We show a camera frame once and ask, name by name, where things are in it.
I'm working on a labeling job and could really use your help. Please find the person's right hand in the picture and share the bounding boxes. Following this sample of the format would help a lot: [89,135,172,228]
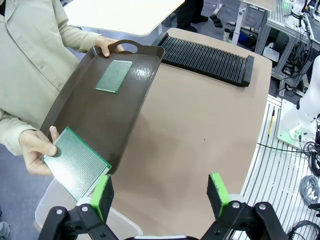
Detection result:
[18,125,61,176]

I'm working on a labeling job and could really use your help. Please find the grey cable bundle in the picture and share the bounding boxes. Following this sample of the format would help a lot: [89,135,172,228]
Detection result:
[299,174,320,205]

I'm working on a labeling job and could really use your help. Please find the yellow black pen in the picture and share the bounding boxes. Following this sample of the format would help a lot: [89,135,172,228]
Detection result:
[268,106,276,136]

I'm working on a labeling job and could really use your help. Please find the green perforated circuit board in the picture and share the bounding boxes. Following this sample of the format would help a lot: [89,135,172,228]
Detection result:
[94,59,134,94]
[43,126,113,201]

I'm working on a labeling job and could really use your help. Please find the person's left forearm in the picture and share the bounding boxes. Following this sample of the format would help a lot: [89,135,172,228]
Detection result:
[61,23,105,53]

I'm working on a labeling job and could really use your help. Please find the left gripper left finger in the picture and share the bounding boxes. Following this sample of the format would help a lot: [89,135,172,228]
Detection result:
[38,174,120,240]

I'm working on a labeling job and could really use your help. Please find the dark brown plastic tray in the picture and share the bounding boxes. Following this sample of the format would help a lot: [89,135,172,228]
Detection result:
[39,39,165,176]

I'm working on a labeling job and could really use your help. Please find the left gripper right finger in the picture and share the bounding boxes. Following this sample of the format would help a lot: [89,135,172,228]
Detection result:
[199,172,288,240]

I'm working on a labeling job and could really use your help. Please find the beige desk white leg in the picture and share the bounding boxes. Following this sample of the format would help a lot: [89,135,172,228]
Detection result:
[231,0,277,46]

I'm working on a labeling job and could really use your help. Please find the person's beige shirt torso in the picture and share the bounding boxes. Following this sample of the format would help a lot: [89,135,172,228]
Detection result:
[0,0,83,131]

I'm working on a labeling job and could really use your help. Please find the clear plastic storage box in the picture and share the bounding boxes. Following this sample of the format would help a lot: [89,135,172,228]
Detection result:
[34,174,144,238]

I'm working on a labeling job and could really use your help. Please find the dark-clothed background person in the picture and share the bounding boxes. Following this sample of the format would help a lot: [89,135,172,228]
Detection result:
[176,0,209,33]

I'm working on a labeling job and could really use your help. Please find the black cable bundle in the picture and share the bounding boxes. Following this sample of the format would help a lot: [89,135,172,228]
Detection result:
[303,141,320,177]
[287,219,320,240]

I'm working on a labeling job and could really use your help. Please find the black foot pedal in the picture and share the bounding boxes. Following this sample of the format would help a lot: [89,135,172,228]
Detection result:
[209,14,223,29]

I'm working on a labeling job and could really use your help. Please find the person's left hand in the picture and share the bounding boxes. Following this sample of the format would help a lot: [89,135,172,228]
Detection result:
[94,35,125,58]

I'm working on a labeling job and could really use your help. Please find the person's right forearm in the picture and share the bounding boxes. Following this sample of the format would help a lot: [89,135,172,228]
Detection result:
[0,108,38,156]

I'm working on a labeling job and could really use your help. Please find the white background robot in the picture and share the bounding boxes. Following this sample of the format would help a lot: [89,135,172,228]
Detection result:
[284,0,311,28]

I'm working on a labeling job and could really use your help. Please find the aluminium profile base platform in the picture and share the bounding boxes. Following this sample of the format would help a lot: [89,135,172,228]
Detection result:
[241,96,320,240]

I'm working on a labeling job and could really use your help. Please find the black slotted PCB rack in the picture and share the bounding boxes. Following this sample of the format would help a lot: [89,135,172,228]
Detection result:
[151,31,255,88]

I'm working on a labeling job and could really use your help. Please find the thin black cable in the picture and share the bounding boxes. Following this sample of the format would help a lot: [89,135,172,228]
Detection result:
[256,142,311,154]

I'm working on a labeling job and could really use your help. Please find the aluminium frame bench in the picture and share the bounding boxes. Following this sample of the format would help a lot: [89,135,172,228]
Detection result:
[254,11,320,83]

